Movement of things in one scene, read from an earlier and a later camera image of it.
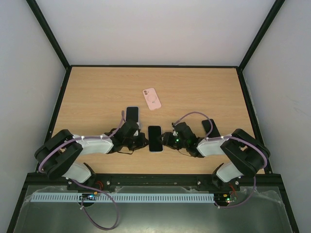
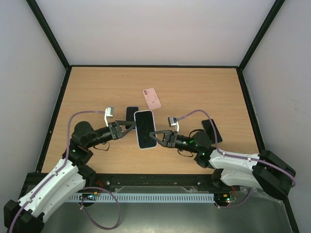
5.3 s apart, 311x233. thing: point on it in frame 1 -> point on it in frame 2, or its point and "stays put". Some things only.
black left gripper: x=142 y=143 -> x=112 y=125
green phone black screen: x=207 y=125 stays put
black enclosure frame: x=271 y=17 stays put
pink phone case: x=152 y=98 stays put
